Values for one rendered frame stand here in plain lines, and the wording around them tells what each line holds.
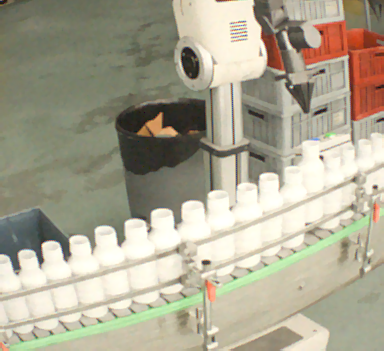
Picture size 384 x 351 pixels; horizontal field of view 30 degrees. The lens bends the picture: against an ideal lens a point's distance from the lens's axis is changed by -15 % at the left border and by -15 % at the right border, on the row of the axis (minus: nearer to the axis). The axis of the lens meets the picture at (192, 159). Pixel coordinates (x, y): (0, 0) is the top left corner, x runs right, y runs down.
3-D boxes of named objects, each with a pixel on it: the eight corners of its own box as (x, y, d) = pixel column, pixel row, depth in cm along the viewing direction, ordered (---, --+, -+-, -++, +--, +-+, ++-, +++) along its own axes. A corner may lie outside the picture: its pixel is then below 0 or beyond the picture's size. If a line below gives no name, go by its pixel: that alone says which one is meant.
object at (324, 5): (279, 31, 369) (275, -8, 360) (221, 16, 398) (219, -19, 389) (346, 20, 405) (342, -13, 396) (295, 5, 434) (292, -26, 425)
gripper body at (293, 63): (321, 75, 181) (312, 46, 181) (290, 82, 176) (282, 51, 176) (305, 76, 187) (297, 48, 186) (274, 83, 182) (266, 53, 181)
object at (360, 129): (354, 157, 448) (355, 122, 439) (311, 136, 478) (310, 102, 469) (403, 133, 480) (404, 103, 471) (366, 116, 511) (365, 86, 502)
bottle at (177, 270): (190, 289, 149) (186, 214, 142) (165, 298, 146) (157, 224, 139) (171, 277, 153) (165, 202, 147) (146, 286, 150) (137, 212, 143)
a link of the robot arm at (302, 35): (273, 2, 181) (253, 16, 177) (303, -3, 172) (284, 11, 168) (298, 42, 185) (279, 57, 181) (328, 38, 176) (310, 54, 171)
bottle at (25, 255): (64, 327, 134) (46, 258, 127) (40, 333, 131) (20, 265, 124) (50, 313, 138) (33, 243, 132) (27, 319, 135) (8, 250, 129)
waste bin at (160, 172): (162, 289, 331) (150, 147, 306) (109, 247, 366) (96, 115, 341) (250, 257, 354) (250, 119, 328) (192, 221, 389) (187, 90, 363)
